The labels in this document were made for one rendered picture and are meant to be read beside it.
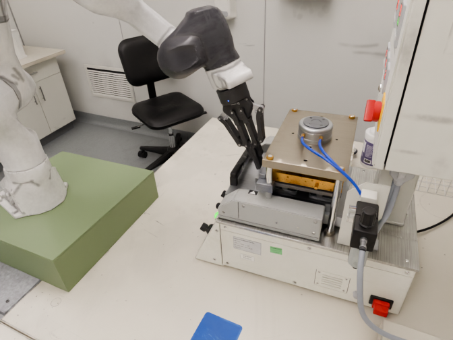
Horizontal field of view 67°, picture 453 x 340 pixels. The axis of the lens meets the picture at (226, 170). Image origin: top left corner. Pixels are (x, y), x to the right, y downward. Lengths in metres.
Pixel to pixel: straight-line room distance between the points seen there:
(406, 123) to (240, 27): 1.96
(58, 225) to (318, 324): 0.73
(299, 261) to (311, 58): 1.71
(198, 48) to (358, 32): 1.62
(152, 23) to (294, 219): 0.58
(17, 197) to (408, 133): 0.99
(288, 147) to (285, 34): 1.65
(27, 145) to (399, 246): 0.96
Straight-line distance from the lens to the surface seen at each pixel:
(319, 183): 0.80
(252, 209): 0.81
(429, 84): 0.62
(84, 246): 1.03
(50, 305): 1.05
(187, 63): 0.79
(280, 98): 2.54
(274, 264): 0.91
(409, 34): 0.59
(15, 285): 1.15
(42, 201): 1.13
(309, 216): 0.78
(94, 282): 1.05
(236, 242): 0.90
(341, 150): 0.81
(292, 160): 0.75
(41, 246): 1.03
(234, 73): 0.78
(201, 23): 0.80
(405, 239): 0.89
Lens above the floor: 1.52
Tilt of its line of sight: 35 degrees down
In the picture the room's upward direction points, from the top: 3 degrees counter-clockwise
